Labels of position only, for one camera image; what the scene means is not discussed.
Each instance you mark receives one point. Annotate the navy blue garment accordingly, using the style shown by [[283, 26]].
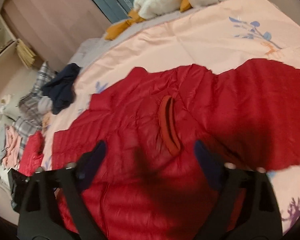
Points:
[[60, 89]]

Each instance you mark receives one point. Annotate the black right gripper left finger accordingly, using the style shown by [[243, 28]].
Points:
[[52, 206]]

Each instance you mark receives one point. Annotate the pink printed duvet cover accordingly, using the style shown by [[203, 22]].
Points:
[[265, 33]]

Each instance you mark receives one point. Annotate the pink curtain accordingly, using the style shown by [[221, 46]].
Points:
[[54, 29]]

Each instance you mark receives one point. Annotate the red down jacket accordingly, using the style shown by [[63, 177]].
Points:
[[150, 186], [32, 154]]

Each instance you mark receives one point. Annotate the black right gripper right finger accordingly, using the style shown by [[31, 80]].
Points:
[[246, 207]]

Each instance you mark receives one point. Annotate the grey plaid pillow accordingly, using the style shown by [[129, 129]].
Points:
[[30, 120]]

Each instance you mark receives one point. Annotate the light grey folded garment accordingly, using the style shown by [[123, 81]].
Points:
[[44, 105]]

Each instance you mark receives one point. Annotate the grey bed sheet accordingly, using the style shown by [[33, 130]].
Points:
[[110, 42]]

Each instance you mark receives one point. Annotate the beige curtain tassel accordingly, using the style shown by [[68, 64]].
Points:
[[25, 54]]

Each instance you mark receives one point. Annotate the pile of pastel clothes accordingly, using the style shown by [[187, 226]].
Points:
[[10, 142]]

